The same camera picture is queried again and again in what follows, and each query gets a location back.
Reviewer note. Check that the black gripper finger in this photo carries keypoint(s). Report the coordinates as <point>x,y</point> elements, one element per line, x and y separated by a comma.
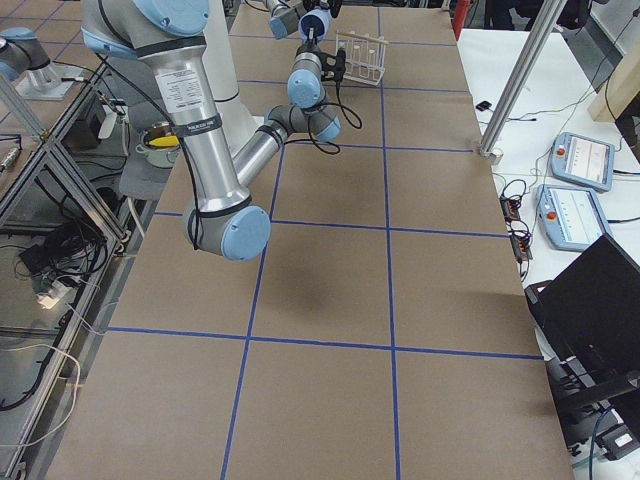
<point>311,36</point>

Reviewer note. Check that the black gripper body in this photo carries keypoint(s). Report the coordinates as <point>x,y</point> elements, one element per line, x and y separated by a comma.
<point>327,65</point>

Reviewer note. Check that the light blue plastic cup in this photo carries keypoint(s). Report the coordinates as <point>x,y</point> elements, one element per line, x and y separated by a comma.
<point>319,19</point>

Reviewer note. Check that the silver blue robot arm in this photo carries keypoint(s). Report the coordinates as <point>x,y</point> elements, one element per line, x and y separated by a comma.
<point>284,16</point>
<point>186,46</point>

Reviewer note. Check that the green pot with yellow item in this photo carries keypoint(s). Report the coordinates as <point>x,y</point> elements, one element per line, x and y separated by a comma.
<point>159,145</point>

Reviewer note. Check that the small black sensor puck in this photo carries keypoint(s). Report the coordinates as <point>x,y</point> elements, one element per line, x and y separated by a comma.
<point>483,106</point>

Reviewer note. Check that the black usb hub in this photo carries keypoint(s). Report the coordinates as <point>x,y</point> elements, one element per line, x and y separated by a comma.
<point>519,233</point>

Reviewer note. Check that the far blue teach pendant tablet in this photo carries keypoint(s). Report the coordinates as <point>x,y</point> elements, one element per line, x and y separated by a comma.
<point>583,161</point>

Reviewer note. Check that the blue teach pendant tablet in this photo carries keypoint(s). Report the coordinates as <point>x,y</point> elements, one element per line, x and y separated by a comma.
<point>572,217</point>
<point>583,161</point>

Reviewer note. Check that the brown paper table cover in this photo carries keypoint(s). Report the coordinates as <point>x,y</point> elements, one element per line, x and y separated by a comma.
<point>383,334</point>

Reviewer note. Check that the near blue teach pendant tablet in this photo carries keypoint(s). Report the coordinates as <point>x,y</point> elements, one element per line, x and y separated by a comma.
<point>572,217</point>

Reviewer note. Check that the black laptop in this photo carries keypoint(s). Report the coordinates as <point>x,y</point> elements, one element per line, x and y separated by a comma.
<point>590,312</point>

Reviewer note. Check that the white wire cup holder rack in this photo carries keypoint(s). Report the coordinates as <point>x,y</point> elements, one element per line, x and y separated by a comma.
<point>364,56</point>

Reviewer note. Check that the aluminium frame post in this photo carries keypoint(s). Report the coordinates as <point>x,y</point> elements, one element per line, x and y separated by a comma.
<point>535,42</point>

